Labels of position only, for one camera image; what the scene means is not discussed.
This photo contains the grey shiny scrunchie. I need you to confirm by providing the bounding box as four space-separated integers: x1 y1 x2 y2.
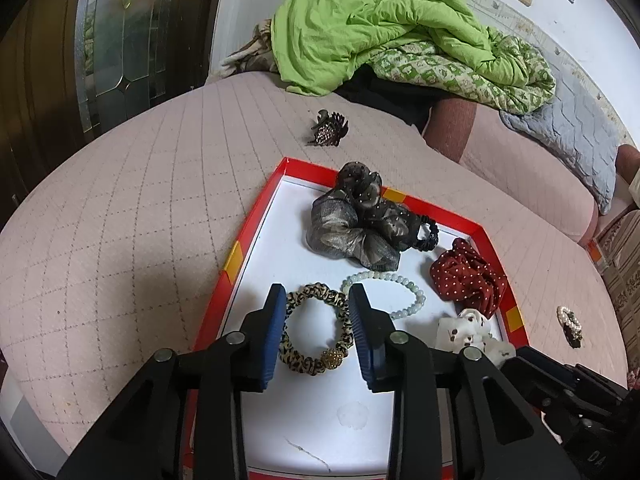
310 187 401 268

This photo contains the brown beige blanket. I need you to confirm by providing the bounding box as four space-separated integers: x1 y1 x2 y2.
220 20 281 78

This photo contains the red white cardboard box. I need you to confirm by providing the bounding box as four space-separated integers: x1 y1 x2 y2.
182 157 528 480

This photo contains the black rhinestone hair claw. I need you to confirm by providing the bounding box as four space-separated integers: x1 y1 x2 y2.
306 109 349 148

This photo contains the wooden door with glass panel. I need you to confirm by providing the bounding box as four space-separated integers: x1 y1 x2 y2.
0 0 226 201

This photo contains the white dotted scrunchie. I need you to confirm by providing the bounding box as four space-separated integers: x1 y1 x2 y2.
435 308 516 366

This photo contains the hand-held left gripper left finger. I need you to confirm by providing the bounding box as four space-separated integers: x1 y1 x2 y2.
57 283 287 480

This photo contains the black hair tie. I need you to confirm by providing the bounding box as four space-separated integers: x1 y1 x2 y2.
410 215 441 252

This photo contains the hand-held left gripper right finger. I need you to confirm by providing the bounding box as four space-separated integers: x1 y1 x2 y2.
348 283 566 480

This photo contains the pink bolster pillow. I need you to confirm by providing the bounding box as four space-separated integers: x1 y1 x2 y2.
422 95 601 246

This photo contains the pearl hair tie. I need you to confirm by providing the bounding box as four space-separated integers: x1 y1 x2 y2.
556 305 585 350

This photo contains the dark sheer dotted scrunchie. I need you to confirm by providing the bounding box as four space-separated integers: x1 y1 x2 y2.
336 161 423 251

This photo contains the green quilt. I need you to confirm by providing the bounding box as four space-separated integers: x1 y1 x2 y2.
270 0 557 113

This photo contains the leopard print hair tie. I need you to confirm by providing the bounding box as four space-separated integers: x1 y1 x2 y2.
280 282 353 377

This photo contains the grey quilted blanket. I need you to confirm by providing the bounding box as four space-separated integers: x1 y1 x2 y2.
500 77 618 216

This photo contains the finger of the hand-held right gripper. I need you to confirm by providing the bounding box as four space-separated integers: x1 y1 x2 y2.
500 346 625 412

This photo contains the red dotted scrunchie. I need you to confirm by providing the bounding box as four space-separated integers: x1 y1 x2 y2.
430 238 508 318

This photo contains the striped beige cushion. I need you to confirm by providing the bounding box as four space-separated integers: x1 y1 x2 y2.
597 207 640 331

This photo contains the pink quilted bed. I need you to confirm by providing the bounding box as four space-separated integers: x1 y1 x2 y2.
0 70 631 466

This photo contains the pale green bead bracelet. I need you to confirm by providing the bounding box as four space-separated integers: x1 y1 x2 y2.
341 270 427 321

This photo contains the black cloth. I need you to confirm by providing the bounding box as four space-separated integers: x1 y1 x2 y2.
337 65 436 128

